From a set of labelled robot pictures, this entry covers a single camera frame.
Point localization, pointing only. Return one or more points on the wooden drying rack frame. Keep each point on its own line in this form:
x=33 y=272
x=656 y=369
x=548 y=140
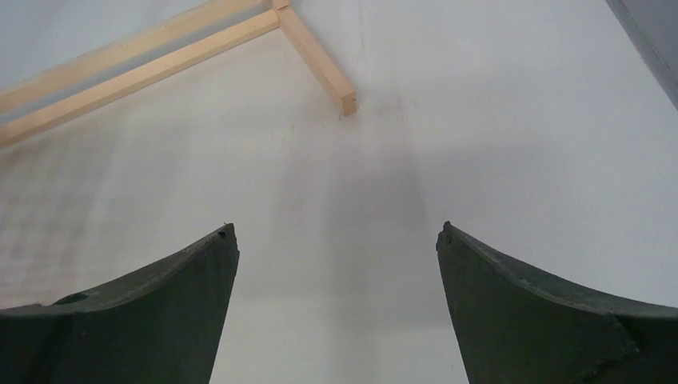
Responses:
x=281 y=15

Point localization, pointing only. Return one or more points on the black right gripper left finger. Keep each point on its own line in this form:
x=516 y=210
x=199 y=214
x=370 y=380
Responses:
x=161 y=323

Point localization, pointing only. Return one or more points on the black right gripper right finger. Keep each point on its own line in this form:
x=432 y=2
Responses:
x=516 y=323

